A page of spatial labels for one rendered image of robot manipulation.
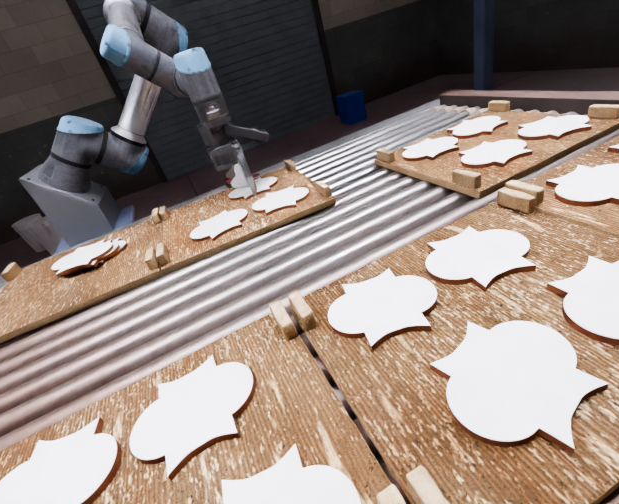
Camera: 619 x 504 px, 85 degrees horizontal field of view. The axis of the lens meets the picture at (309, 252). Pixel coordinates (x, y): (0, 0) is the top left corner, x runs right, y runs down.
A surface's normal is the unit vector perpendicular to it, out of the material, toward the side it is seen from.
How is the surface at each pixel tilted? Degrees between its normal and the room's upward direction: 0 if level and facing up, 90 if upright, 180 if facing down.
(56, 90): 90
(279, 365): 0
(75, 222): 90
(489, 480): 0
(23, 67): 90
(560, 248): 0
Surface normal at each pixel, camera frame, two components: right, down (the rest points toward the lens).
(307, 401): -0.26, -0.81
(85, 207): 0.35, 0.43
